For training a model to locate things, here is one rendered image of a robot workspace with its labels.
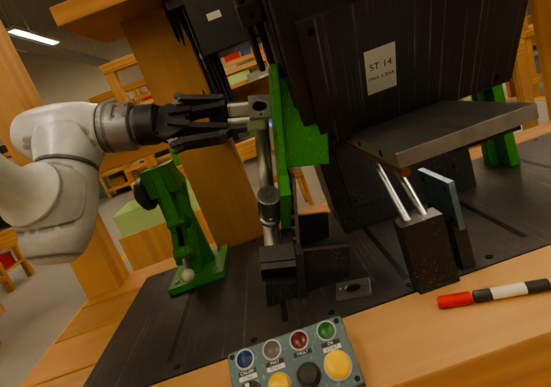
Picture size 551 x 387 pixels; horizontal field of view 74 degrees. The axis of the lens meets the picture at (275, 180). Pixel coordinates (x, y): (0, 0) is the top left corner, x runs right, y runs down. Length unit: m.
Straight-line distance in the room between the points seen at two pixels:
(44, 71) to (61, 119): 11.15
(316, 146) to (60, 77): 11.24
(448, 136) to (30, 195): 0.55
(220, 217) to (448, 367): 0.68
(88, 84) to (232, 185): 10.54
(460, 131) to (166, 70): 0.71
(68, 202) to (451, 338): 0.56
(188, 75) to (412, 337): 0.73
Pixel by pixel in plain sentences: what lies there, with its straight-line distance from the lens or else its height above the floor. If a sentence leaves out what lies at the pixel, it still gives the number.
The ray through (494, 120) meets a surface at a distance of 0.46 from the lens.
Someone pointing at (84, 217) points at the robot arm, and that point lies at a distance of 0.66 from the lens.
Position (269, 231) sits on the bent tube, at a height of 1.01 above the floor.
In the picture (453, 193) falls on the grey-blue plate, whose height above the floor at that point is 1.02.
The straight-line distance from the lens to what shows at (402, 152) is 0.42.
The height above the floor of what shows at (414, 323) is 0.90.
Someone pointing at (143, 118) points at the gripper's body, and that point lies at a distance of 0.68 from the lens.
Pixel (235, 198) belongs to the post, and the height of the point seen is 1.01.
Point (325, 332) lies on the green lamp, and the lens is 0.48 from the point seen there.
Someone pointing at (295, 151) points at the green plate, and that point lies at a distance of 0.58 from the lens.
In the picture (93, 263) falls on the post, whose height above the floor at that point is 0.97.
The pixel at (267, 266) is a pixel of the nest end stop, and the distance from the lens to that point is 0.62.
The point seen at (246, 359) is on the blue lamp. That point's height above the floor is 0.95.
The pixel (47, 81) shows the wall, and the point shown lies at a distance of 11.83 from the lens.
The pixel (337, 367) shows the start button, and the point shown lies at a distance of 0.46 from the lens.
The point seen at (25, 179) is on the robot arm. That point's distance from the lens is 0.62.
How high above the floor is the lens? 1.24
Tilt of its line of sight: 13 degrees down
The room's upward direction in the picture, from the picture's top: 20 degrees counter-clockwise
